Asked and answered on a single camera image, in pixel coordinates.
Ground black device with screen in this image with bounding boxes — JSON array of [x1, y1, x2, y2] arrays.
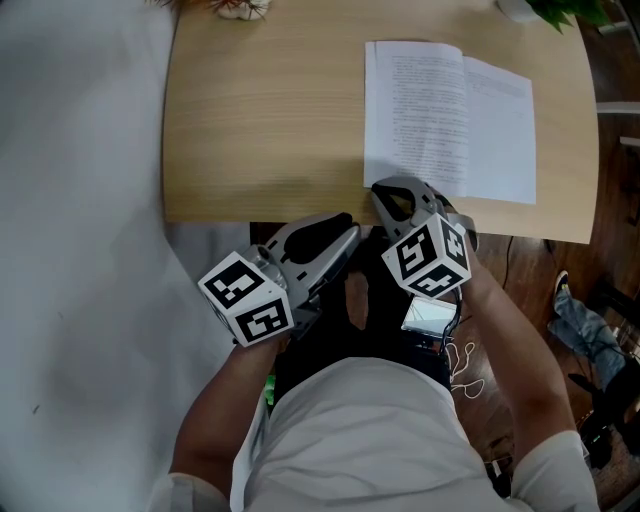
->
[[399, 294, 459, 337]]

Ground green plant in white pot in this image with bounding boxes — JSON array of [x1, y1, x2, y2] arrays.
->
[[497, 0, 614, 34]]

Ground light wooden table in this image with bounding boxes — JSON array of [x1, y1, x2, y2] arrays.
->
[[162, 0, 601, 246]]

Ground person's right forearm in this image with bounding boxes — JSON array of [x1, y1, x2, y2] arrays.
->
[[452, 259, 581, 461]]

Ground person's white shirt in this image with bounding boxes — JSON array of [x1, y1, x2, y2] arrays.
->
[[149, 357, 601, 512]]

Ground white paperback book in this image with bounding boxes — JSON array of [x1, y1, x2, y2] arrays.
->
[[363, 39, 538, 206]]

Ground person's left forearm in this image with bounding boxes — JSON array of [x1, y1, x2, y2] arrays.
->
[[169, 334, 291, 481]]

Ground thin white cable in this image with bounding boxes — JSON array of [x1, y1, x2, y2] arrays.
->
[[444, 339, 486, 400]]

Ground orange plant in white vase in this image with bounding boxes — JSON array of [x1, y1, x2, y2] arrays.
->
[[144, 0, 274, 22]]

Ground black floor cable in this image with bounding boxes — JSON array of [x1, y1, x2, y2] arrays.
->
[[502, 234, 516, 291]]

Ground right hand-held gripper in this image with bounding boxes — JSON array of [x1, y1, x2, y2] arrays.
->
[[370, 175, 479, 300]]

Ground person's black trousers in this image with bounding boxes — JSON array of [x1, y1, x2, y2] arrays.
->
[[272, 227, 451, 401]]

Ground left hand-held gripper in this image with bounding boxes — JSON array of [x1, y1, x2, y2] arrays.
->
[[197, 212, 362, 348]]

